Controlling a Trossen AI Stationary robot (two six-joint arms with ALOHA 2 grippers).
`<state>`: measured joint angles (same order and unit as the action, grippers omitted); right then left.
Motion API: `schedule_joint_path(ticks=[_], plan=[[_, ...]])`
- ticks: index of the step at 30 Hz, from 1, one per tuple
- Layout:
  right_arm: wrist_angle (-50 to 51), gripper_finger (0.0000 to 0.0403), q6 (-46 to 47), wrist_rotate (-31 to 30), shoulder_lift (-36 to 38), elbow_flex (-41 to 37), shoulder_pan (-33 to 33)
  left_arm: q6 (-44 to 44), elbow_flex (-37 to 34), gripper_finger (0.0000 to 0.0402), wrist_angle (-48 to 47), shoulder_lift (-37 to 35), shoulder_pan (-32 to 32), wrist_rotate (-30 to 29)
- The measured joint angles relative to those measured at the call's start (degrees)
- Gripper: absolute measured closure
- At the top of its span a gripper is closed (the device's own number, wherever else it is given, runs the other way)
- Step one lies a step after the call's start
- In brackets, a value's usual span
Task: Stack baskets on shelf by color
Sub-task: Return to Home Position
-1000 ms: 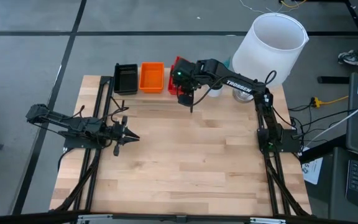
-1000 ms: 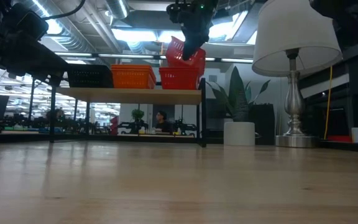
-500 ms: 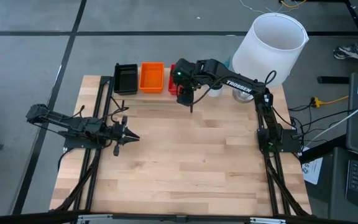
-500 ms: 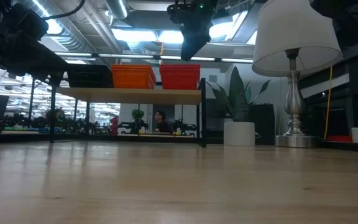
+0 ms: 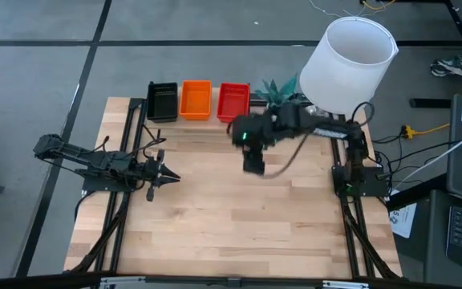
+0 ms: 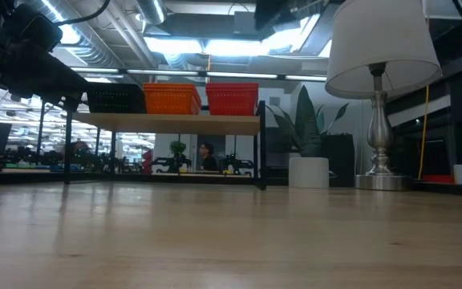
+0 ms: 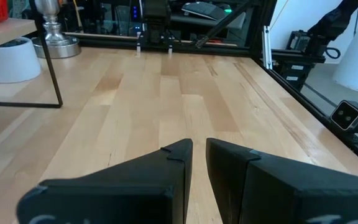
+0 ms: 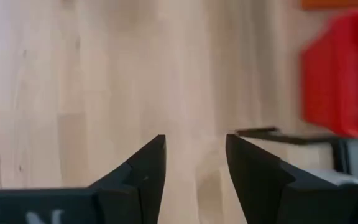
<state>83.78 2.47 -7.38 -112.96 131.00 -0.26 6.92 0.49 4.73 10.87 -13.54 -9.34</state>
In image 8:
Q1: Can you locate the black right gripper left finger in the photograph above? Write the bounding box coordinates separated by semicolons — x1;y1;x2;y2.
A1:
88;134;167;224

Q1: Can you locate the orange plastic basket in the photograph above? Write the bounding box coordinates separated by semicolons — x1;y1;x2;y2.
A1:
300;0;358;11

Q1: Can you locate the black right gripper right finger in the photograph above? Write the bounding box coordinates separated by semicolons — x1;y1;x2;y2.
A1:
225;134;358;224

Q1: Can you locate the red plastic basket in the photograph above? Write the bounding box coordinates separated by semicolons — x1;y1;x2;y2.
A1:
299;8;358;139

